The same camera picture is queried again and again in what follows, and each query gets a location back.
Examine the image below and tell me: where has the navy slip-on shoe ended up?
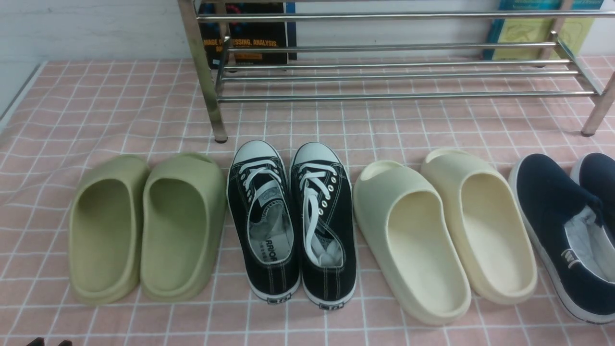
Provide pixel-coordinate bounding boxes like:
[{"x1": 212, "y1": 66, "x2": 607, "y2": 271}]
[
  {"x1": 509, "y1": 153, "x2": 614, "y2": 325},
  {"x1": 570, "y1": 152, "x2": 615, "y2": 232}
]

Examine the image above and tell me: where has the silver metal shoe rack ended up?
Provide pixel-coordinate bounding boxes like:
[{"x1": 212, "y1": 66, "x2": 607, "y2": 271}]
[{"x1": 178, "y1": 0, "x2": 614, "y2": 144}]

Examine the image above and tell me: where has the right black canvas sneaker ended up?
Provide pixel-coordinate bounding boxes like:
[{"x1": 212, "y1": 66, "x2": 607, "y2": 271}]
[{"x1": 289, "y1": 142, "x2": 357, "y2": 310}]

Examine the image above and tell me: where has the black canvas sneaker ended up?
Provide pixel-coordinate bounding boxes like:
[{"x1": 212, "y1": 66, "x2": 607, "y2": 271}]
[
  {"x1": 289, "y1": 142, "x2": 357, "y2": 310},
  {"x1": 227, "y1": 140, "x2": 300, "y2": 305}
]

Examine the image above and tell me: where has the left black canvas sneaker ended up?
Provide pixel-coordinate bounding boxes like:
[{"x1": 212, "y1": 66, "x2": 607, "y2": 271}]
[{"x1": 227, "y1": 140, "x2": 300, "y2": 305}]

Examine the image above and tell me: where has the left cream foam slipper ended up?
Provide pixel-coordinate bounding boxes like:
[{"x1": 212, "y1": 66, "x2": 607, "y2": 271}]
[{"x1": 352, "y1": 160, "x2": 471, "y2": 325}]

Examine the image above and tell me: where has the cream foam slipper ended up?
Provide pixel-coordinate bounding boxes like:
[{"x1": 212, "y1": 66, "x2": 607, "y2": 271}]
[
  {"x1": 352, "y1": 160, "x2": 471, "y2": 325},
  {"x1": 420, "y1": 148, "x2": 538, "y2": 305}
]

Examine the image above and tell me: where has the right green foam slipper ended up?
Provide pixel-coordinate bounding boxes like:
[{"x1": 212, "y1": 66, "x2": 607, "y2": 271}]
[{"x1": 140, "y1": 152, "x2": 227, "y2": 302}]

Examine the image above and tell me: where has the green foam slipper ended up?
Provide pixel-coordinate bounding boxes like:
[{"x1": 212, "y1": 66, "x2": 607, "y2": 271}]
[
  {"x1": 68, "y1": 155, "x2": 150, "y2": 305},
  {"x1": 140, "y1": 152, "x2": 227, "y2": 302}
]

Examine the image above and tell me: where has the black image processing book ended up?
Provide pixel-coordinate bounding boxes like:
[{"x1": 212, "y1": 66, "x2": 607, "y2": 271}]
[{"x1": 199, "y1": 2, "x2": 298, "y2": 70}]

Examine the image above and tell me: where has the right cream foam slipper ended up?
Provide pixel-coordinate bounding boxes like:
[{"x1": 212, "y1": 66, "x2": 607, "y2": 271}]
[{"x1": 420, "y1": 148, "x2": 538, "y2": 305}]

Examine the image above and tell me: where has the left green foam slipper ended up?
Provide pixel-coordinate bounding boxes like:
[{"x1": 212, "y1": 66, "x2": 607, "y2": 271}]
[{"x1": 68, "y1": 155, "x2": 150, "y2": 305}]

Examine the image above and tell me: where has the pink checkered tablecloth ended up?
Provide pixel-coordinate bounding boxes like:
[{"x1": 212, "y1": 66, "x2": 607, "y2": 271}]
[{"x1": 1, "y1": 61, "x2": 614, "y2": 346}]

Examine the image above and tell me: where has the teal and yellow book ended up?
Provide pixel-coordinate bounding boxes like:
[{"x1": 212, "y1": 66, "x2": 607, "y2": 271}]
[{"x1": 482, "y1": 0, "x2": 594, "y2": 61}]

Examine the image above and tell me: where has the dark object at bottom edge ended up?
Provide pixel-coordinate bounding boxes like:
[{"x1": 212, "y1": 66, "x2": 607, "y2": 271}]
[{"x1": 25, "y1": 337, "x2": 73, "y2": 346}]

